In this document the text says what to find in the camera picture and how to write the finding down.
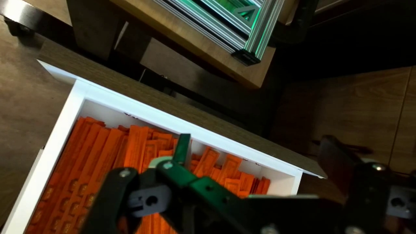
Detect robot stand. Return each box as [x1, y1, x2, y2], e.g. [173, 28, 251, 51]
[0, 0, 301, 89]

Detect heap of orange flat pieces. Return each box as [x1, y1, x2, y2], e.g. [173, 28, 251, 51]
[24, 116, 271, 234]

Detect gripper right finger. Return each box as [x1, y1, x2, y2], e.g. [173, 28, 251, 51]
[318, 135, 416, 234]

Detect white drawer with wood front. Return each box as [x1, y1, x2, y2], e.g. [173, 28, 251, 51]
[0, 40, 327, 234]

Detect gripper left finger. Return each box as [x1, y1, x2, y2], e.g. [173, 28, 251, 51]
[81, 133, 251, 234]

